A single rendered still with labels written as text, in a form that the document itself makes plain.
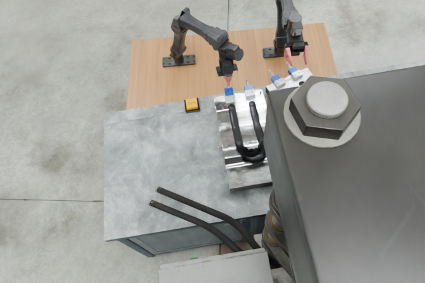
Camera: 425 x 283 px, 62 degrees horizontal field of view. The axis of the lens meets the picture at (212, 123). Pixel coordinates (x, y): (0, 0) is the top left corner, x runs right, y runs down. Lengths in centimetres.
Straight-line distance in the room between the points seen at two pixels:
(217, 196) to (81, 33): 243
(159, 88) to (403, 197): 171
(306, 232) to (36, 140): 288
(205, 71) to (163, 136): 47
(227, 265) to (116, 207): 94
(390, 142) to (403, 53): 288
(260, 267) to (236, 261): 7
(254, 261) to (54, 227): 205
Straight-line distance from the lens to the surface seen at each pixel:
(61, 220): 287
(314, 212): 51
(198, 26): 171
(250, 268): 103
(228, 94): 185
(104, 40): 357
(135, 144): 195
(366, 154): 56
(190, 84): 207
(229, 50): 165
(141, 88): 212
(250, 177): 173
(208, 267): 103
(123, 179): 189
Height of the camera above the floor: 249
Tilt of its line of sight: 62 degrees down
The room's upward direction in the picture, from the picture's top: 10 degrees counter-clockwise
